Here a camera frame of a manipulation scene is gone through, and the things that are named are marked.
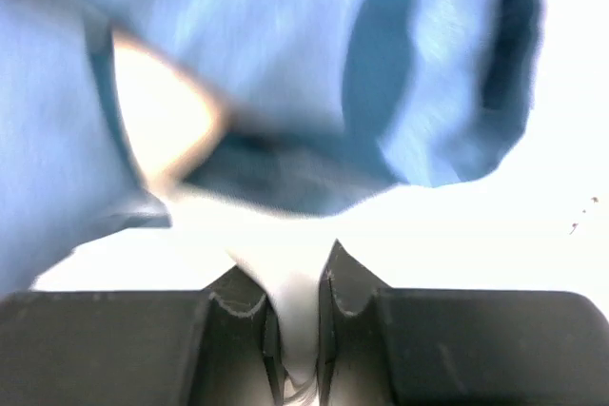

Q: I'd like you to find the blue letter print pillowcase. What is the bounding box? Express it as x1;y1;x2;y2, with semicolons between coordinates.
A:
1;0;541;294

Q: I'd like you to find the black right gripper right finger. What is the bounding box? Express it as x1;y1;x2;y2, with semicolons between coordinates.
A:
317;244;608;405

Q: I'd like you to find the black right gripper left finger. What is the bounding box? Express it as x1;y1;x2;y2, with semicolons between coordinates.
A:
1;268;285;406

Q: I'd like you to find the white pillow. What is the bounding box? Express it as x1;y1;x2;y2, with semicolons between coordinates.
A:
167;186;407;390

